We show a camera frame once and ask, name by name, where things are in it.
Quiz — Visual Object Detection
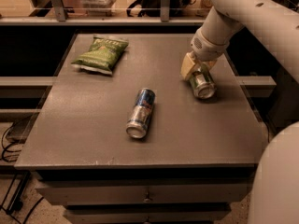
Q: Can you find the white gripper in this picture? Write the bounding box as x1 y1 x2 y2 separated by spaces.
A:
180 28 229 80

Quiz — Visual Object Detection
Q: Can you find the green soda can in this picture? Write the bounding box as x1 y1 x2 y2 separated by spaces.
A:
189 72 216 100

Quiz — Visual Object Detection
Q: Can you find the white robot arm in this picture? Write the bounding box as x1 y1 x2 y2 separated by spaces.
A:
181 0 299 224

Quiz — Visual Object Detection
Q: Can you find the blue silver energy drink can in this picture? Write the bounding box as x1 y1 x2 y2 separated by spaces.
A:
126 89 155 139

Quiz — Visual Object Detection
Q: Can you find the black bag on shelf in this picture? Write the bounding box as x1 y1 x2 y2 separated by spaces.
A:
126 0 195 17

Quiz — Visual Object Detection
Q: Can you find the green chip bag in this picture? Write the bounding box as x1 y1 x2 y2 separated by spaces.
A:
71 35 129 76

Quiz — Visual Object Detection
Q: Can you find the grey drawer cabinet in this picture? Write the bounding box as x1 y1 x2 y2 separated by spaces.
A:
17 34 267 224

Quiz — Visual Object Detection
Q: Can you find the metal shelf rail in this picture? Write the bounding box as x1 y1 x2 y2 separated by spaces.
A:
0 0 212 27

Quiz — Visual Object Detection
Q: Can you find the black cables left floor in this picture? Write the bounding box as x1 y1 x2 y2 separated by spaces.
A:
0 121 45 224

